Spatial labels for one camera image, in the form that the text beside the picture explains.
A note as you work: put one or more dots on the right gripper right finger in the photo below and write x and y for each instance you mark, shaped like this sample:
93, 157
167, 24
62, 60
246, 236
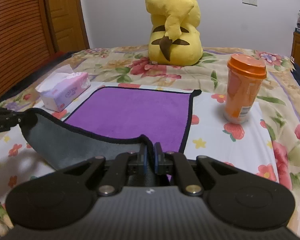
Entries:
178, 167

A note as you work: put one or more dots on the wooden room door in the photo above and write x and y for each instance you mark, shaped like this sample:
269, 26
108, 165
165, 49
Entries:
66, 25

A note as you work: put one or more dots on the white fruit print cloth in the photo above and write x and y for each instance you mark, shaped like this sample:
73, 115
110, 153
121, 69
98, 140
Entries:
246, 146

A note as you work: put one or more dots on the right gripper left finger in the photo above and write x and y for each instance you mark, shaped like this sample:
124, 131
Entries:
117, 171

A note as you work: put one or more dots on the floral bed blanket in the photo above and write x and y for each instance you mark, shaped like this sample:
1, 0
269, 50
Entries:
235, 204

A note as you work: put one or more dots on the white wall switch plate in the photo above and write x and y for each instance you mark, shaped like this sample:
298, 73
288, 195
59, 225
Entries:
250, 2

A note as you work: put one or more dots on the purple and grey towel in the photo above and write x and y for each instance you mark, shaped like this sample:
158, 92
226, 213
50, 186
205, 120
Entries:
112, 120

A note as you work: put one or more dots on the purple tissue box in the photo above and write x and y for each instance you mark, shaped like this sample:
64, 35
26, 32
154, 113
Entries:
62, 87

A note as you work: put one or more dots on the orange lidded cup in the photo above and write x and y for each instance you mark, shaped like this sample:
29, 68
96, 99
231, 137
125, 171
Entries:
245, 76

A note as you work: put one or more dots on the wooden slatted wardrobe door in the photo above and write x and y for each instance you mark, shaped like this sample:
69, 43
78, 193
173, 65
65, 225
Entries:
25, 40

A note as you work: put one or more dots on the yellow Pikachu plush toy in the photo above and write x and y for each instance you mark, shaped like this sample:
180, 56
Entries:
174, 38

